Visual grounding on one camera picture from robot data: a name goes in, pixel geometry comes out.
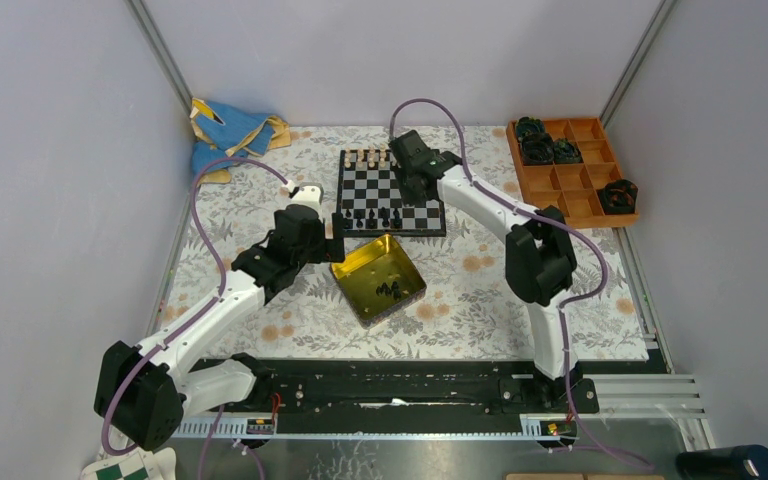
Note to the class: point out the row of white chess pieces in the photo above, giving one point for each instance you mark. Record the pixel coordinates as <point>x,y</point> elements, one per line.
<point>359,159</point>

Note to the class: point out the black coiled part in organizer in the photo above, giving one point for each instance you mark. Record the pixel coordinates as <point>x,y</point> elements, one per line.
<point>566,152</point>

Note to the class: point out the black part at tray edge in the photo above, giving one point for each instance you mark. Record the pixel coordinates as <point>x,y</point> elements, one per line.
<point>618,197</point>

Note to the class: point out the floral patterned table mat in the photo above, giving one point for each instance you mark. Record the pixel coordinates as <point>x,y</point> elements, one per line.
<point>467,310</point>

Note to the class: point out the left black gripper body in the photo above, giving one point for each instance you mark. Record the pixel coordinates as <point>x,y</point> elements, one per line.
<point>315,253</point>

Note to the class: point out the yellow metal tray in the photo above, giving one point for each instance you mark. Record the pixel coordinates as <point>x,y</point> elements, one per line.
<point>365,268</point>

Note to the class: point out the green white checkered paper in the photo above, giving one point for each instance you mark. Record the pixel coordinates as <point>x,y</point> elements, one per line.
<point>137,465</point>

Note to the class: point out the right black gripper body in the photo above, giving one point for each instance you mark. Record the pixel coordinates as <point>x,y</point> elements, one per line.
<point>407,193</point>

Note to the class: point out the blue yellow cloth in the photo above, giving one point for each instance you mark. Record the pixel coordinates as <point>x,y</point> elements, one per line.
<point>224,131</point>

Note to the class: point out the black chess pieces in tray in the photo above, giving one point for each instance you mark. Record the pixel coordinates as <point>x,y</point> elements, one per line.
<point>391,290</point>

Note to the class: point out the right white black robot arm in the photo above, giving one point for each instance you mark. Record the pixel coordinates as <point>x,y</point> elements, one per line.
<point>539,259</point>

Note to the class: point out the black coiled part top left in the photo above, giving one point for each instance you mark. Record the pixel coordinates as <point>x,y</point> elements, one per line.
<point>527,126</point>

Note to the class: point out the orange compartment organizer tray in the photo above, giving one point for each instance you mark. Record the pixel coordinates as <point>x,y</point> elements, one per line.
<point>573,188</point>

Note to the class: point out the black mounting base rail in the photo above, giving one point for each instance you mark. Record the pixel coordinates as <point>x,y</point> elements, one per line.
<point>498,386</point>

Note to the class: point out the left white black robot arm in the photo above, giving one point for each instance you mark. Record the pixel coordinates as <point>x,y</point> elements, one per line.
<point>145,391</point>

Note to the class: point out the black coiled part middle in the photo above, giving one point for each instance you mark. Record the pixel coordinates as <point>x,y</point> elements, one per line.
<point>537,149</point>

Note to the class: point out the black white chess board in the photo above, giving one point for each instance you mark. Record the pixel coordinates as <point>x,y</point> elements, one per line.
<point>375,189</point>

